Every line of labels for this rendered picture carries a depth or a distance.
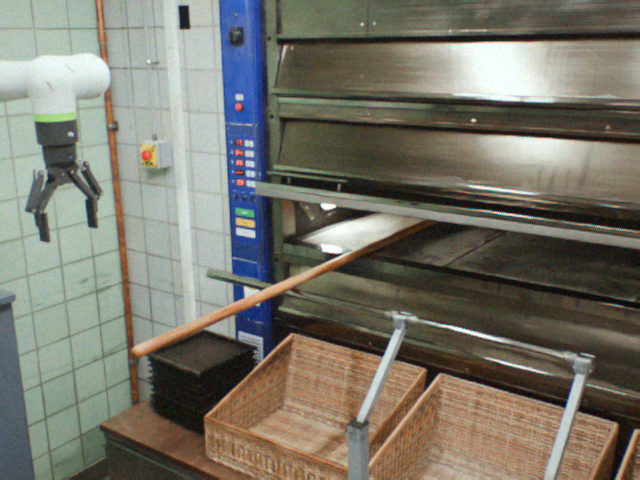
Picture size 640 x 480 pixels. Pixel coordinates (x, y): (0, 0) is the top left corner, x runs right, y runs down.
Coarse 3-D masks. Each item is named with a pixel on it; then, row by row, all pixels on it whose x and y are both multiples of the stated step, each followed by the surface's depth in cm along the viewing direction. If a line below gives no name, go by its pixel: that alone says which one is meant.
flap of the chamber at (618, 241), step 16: (256, 192) 247; (272, 192) 243; (288, 192) 239; (368, 208) 222; (384, 208) 219; (400, 208) 216; (480, 224) 202; (496, 224) 199; (512, 224) 196; (528, 224) 194; (592, 240) 185; (608, 240) 182; (624, 240) 180
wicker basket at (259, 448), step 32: (288, 352) 268; (320, 352) 261; (352, 352) 253; (256, 384) 254; (320, 384) 260; (352, 384) 253; (384, 384) 246; (416, 384) 233; (224, 416) 242; (256, 416) 257; (320, 416) 260; (352, 416) 252; (384, 416) 246; (224, 448) 243; (256, 448) 224; (288, 448) 216; (320, 448) 242
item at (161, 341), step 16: (416, 224) 275; (384, 240) 256; (352, 256) 240; (304, 272) 222; (320, 272) 226; (272, 288) 209; (288, 288) 214; (240, 304) 198; (208, 320) 189; (160, 336) 177; (176, 336) 180; (144, 352) 172
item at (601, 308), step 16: (304, 256) 261; (320, 256) 256; (336, 256) 252; (368, 256) 247; (384, 256) 247; (384, 272) 242; (400, 272) 238; (416, 272) 235; (432, 272) 231; (448, 272) 229; (464, 272) 229; (464, 288) 226; (480, 288) 223; (496, 288) 219; (512, 288) 216; (528, 288) 214; (544, 288) 214; (560, 288) 213; (560, 304) 209; (576, 304) 206; (592, 304) 203; (608, 304) 201; (624, 304) 200
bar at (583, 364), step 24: (264, 288) 224; (360, 312) 204; (384, 312) 200; (456, 336) 188; (480, 336) 184; (504, 336) 182; (384, 360) 193; (552, 360) 174; (576, 360) 169; (576, 384) 169; (576, 408) 167; (360, 432) 184; (360, 456) 186; (552, 456) 162
